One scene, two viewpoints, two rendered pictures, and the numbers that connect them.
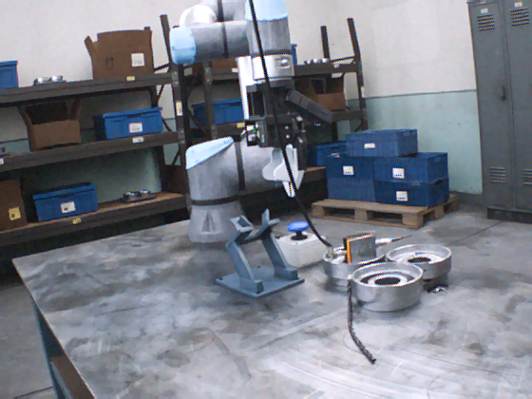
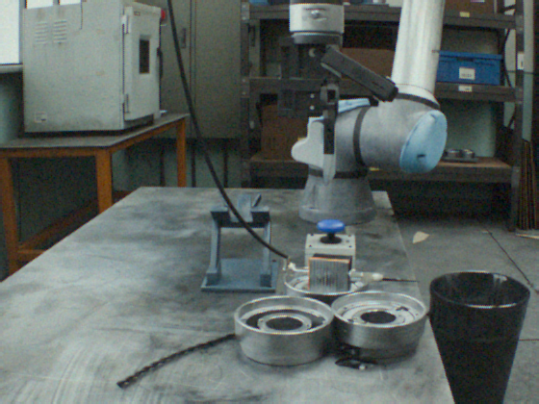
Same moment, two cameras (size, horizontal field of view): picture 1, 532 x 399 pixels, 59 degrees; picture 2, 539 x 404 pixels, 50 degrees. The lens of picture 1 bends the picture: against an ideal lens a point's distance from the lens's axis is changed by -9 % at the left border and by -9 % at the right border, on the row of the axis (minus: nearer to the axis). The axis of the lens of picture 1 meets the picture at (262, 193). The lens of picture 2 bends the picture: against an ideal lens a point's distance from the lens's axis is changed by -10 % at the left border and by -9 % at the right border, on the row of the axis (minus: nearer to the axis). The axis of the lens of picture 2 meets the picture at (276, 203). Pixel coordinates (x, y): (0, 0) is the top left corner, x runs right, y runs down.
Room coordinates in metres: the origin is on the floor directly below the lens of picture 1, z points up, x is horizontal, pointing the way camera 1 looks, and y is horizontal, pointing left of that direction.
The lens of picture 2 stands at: (0.21, -0.54, 1.10)
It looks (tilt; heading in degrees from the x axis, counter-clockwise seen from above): 13 degrees down; 38
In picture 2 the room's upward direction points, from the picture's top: straight up
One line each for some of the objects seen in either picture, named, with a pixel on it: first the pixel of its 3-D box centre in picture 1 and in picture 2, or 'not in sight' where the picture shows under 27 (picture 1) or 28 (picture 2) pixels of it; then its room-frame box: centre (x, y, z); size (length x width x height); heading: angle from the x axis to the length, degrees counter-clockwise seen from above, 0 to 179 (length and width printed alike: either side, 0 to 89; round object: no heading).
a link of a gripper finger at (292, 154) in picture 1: (287, 173); (313, 154); (0.91, -0.05, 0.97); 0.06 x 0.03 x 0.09; 122
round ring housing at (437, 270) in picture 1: (419, 265); (377, 324); (0.77, -0.24, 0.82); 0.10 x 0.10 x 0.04
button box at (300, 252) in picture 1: (298, 248); (330, 253); (0.95, -0.06, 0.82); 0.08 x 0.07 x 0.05; 33
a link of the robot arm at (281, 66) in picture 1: (273, 69); (317, 21); (0.93, -0.04, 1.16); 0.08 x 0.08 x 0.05
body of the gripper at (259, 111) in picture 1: (274, 114); (311, 77); (0.92, -0.03, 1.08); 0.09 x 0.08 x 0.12; 122
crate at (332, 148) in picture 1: (326, 153); not in sight; (5.49, -0.72, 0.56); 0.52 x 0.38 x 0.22; 120
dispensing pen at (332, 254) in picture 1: (370, 244); (350, 274); (0.82, -0.17, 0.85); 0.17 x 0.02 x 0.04; 111
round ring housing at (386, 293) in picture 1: (388, 286); (284, 330); (0.69, -0.17, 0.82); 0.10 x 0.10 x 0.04
